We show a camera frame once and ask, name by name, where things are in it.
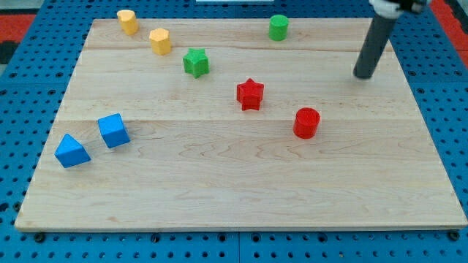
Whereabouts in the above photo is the yellow hexagon block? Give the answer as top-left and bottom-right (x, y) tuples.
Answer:
(148, 28), (172, 56)

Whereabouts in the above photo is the blue triangular prism block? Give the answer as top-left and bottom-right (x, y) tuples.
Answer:
(54, 134), (91, 168)

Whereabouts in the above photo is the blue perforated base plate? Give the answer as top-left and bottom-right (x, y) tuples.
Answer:
(1, 1), (467, 262)

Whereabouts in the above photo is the green cylinder block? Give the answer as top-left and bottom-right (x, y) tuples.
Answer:
(268, 15), (289, 41)

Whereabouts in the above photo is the wooden board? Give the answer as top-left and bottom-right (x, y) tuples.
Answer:
(15, 18), (467, 232)

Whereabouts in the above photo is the blue cube block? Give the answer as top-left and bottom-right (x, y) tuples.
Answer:
(97, 113), (130, 148)

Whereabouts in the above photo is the red cylinder block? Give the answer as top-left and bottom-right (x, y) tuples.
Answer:
(292, 107), (320, 139)

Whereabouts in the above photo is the yellow heart block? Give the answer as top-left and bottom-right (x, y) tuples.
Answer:
(117, 9), (139, 35)

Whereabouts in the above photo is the green star block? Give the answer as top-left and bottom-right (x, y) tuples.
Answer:
(183, 48), (210, 78)

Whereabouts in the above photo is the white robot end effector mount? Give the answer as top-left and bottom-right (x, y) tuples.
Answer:
(369, 0), (431, 19)

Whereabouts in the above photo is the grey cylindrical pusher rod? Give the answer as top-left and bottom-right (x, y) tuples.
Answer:
(352, 14), (396, 79)

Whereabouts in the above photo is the red star block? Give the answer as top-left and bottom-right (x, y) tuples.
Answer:
(236, 78), (265, 111)

